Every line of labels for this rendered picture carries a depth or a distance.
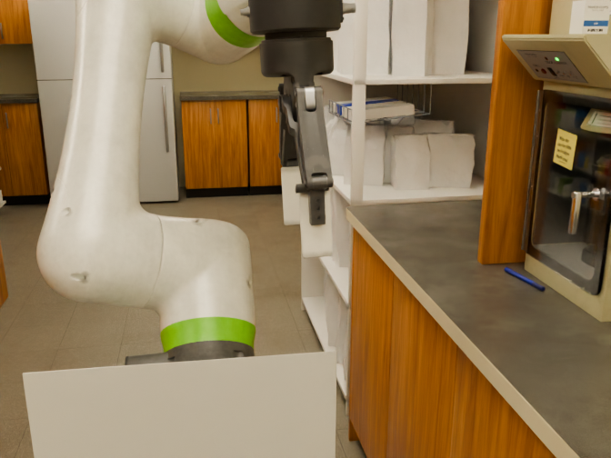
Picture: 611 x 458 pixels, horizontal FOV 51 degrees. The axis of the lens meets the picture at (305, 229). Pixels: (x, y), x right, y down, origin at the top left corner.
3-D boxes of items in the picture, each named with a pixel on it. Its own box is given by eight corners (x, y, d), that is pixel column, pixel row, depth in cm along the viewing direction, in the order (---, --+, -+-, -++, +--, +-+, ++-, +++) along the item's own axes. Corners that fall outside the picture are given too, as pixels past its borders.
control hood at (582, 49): (543, 79, 149) (547, 34, 146) (635, 90, 118) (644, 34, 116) (496, 80, 147) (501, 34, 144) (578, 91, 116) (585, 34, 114)
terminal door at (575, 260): (525, 251, 160) (543, 88, 149) (599, 298, 131) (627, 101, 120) (523, 251, 160) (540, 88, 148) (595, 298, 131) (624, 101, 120)
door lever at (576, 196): (595, 234, 131) (587, 231, 133) (601, 189, 128) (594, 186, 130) (571, 235, 130) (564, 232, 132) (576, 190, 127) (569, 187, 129)
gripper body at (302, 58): (340, 32, 62) (344, 129, 64) (324, 36, 70) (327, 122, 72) (263, 35, 60) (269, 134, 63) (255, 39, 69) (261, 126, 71)
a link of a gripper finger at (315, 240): (328, 185, 63) (329, 187, 62) (331, 253, 65) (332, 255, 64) (298, 188, 62) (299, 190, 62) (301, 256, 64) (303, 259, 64)
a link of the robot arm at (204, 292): (126, 363, 87) (130, 237, 95) (230, 369, 95) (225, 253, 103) (163, 333, 77) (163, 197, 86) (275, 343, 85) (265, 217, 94)
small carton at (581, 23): (593, 34, 125) (597, 1, 123) (607, 34, 120) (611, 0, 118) (568, 34, 124) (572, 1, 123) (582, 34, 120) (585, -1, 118)
